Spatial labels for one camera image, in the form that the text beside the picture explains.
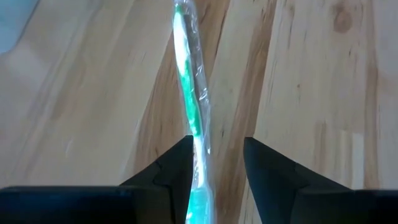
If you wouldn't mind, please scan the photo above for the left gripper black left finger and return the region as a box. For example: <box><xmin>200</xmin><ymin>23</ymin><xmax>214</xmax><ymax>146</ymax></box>
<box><xmin>0</xmin><ymin>135</ymin><xmax>194</xmax><ymax>224</ymax></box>

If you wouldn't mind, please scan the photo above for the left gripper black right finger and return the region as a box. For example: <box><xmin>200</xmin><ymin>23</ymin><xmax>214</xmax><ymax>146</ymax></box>
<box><xmin>243</xmin><ymin>136</ymin><xmax>398</xmax><ymax>224</ymax></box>

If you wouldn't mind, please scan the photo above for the green toothbrush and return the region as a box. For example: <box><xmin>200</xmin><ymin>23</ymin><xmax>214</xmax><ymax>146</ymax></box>
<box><xmin>172</xmin><ymin>0</ymin><xmax>218</xmax><ymax>224</ymax></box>

